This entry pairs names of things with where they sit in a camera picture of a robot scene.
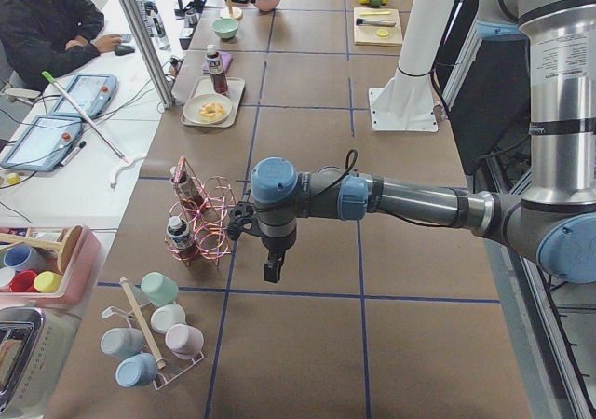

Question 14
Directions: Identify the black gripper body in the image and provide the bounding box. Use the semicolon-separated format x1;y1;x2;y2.
258;219;297;265

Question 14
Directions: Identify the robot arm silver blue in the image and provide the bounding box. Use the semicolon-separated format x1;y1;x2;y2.
249;0;595;283

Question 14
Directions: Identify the beige serving tray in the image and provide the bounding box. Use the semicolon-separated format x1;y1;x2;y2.
181;76;245;128

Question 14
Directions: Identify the wooden cup tree stand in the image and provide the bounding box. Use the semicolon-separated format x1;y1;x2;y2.
220;0;243;20

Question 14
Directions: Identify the mint green bowl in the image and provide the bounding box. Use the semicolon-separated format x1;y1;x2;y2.
211;18;239;40

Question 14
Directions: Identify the metal jigger cup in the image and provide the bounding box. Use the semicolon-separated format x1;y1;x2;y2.
184;8;198;27

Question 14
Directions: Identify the purple folded cloth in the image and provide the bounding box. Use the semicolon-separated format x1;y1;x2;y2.
202;51;233;74

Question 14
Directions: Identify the mint green mug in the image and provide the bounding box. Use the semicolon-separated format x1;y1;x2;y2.
141;272;179;307

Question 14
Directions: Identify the grey water bottle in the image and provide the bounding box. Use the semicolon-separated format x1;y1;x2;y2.
145;0;170;50

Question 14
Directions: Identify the pink mug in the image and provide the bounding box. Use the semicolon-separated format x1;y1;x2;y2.
165;324;204;359

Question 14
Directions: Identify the metal muddler black tip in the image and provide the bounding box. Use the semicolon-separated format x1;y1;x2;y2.
356;18;397;27

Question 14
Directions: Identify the white mug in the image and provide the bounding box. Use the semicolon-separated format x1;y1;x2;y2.
150;303;186;334

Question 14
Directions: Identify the wooden cutting board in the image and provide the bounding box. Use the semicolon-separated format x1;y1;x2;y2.
353;7;403;47

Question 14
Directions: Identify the yellow plastic knife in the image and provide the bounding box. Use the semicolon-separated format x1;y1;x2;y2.
359;10;391;17

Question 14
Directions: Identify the glazed donut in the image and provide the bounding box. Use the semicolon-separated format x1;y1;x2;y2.
199;102;226;122

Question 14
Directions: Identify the beige round plate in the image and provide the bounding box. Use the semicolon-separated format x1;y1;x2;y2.
183;93;232;126

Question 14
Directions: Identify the black computer mouse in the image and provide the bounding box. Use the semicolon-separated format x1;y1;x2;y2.
115;44;135;56

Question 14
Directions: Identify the white mug rack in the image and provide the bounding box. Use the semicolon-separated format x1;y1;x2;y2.
101;272;205;390

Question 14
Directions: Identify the blue mug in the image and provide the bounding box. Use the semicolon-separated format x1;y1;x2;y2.
115;353;157;387

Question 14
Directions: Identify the grey mug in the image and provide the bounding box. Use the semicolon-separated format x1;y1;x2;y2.
101;328;144;359

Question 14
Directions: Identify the pink storage box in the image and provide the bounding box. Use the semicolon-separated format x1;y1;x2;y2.
1;225;101;307

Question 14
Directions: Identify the upper teach pendant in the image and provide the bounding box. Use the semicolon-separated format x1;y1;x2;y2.
66;74;117;119

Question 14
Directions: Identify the seated person black jacket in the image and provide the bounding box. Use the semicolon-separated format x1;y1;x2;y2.
1;0;122;91

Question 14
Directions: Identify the long metal rod tool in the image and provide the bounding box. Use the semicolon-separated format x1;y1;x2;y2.
41;71;146;189

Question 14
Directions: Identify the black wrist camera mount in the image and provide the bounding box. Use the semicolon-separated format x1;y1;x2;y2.
226;200;263;241

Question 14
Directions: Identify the copper wire bottle rack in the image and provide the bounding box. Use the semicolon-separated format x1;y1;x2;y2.
165;156;236;267

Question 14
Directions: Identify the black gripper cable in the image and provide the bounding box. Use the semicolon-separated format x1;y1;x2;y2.
306;148;359;196

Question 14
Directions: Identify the aluminium frame post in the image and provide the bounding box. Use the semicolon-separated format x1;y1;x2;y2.
118;0;175;109

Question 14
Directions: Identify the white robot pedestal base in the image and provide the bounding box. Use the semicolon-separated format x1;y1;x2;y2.
369;0;456;132

